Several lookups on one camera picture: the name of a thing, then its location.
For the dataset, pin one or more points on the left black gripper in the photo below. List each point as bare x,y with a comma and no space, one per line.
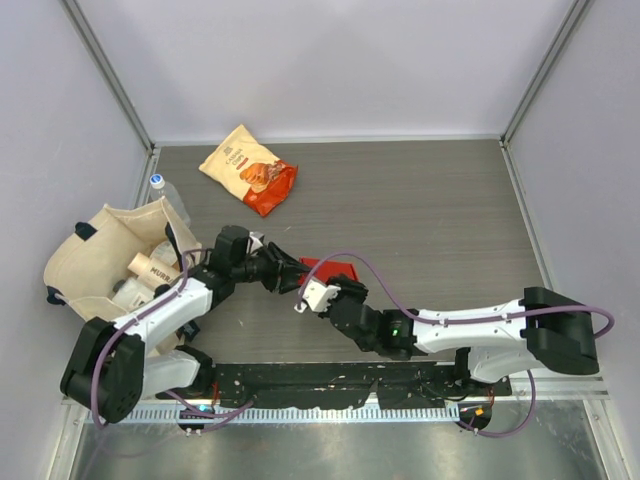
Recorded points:
290,268

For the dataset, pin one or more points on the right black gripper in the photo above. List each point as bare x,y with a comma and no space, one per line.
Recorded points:
348,287

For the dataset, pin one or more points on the red paper box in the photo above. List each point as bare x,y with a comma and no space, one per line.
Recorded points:
331,269

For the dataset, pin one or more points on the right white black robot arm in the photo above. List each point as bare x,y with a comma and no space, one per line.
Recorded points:
542,329

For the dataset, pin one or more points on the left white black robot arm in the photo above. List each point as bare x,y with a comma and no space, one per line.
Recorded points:
112,367

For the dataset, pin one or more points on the cassava chips bag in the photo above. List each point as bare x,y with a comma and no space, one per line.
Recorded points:
250,172

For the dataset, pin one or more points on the beige cylindrical bottle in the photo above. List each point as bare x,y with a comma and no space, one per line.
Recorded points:
151,272

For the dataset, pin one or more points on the clear plastic water bottle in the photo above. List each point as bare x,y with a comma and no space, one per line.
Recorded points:
159,187

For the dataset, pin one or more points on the white pouch in bag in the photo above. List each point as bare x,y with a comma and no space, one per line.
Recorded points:
130,294

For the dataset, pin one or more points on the beige canvas tote bag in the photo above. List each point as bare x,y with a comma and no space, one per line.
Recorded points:
88,264

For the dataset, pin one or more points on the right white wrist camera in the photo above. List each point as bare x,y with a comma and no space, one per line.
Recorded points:
316,297

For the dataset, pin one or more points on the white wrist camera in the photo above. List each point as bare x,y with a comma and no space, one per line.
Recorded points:
255,241
316,297

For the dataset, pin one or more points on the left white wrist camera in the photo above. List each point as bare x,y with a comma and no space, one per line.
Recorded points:
255,241

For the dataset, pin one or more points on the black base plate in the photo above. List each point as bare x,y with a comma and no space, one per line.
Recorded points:
338,386

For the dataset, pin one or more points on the white slotted cable duct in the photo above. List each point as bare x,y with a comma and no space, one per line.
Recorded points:
370,412

